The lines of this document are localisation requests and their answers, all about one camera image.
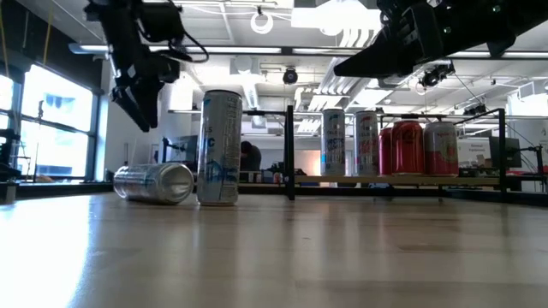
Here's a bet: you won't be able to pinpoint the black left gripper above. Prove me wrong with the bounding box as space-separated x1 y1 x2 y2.
108 54 167 133

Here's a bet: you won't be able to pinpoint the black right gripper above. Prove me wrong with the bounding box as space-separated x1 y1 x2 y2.
332 0 450 80

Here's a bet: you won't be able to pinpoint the white Celsius Peach Vibe can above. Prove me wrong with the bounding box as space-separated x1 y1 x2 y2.
353 110 380 177
113 162 195 205

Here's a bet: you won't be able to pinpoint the red zero sugar soda can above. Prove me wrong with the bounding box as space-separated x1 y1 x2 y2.
390 120 426 175
378 127 395 176

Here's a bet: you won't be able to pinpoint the white Celsius Arctic Vibe can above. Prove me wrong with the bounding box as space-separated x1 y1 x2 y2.
319 108 347 177
195 89 243 207

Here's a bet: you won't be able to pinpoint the pink white raspberry lime can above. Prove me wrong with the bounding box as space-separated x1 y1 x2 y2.
422 121 460 177

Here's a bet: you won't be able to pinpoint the wooden shelf board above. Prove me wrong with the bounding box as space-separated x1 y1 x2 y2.
294 174 502 187

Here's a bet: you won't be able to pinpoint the long ceiling light strip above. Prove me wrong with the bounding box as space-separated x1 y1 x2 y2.
447 50 494 59
502 51 548 60
68 41 111 56
200 45 283 55
292 47 357 55

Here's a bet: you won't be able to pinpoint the black monitor stand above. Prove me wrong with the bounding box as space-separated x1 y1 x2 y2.
160 135 189 173

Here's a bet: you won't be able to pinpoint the slanted white ceiling ducts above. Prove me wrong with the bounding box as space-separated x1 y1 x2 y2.
297 55 359 134

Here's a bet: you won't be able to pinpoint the grey computer monitor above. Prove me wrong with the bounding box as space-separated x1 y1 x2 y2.
173 135 200 163

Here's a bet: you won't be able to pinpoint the person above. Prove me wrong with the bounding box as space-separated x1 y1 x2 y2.
239 140 264 172

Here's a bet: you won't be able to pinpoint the white printed sign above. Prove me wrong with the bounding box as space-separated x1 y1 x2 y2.
456 139 491 167

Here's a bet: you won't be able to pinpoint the black tripod stand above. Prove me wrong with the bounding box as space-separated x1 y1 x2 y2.
0 127 23 183

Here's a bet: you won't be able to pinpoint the black computer monitor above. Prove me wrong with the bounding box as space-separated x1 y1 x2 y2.
490 136 523 169

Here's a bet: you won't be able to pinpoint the black background workbench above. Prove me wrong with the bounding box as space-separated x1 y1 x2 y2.
460 169 548 193

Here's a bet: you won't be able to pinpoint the black stand with crossbar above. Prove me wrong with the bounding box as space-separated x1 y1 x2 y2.
505 144 547 193

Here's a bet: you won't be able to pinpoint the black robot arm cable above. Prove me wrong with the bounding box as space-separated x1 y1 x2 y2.
169 28 211 65

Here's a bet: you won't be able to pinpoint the black ceiling dome camera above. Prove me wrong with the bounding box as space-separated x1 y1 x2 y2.
282 67 300 86

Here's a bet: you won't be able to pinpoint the large window with dark frame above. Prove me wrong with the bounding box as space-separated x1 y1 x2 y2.
0 63 104 183

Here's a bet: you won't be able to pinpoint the black aluminium table frame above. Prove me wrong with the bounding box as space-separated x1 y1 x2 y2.
0 181 548 209

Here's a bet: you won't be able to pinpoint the white ceiling ring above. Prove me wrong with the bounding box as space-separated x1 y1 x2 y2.
249 11 276 36

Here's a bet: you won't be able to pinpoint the black metal shelf frame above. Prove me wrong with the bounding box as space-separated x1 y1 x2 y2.
242 104 509 203

